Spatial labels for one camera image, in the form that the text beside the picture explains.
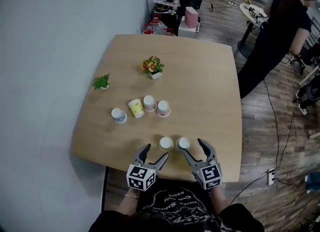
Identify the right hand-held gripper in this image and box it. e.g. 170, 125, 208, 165
181, 138, 223, 191

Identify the pink box on floor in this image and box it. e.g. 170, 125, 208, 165
184, 6, 200, 29

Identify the orange flower potted plant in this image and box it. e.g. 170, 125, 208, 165
140, 55, 165, 81

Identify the pink printed paper cup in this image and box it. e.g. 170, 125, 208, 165
156, 100, 171, 118
142, 94, 158, 113

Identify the yellow printed paper cup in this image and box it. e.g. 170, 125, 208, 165
127, 98, 145, 119
158, 136, 174, 152

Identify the black floor cable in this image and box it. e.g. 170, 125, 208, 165
262, 79, 282, 174

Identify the person's black printed shirt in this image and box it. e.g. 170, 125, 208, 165
88, 178, 266, 232

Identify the white power strip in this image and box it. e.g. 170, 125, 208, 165
266, 168, 275, 186

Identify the black equipment case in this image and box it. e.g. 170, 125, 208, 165
149, 3, 183, 37

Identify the blue printed paper cup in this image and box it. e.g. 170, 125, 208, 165
110, 107, 128, 124
175, 136, 191, 151

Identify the round table with black base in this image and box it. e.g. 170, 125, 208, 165
237, 2, 271, 59

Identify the person's right forearm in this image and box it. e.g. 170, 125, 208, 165
208, 187, 231, 217

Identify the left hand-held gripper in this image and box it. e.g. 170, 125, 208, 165
126, 143, 169, 192

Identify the small green potted plant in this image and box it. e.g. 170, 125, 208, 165
91, 73, 111, 91

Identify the person's left forearm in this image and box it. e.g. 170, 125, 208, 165
116, 187, 141, 217

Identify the white box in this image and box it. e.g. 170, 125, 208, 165
177, 20, 201, 38

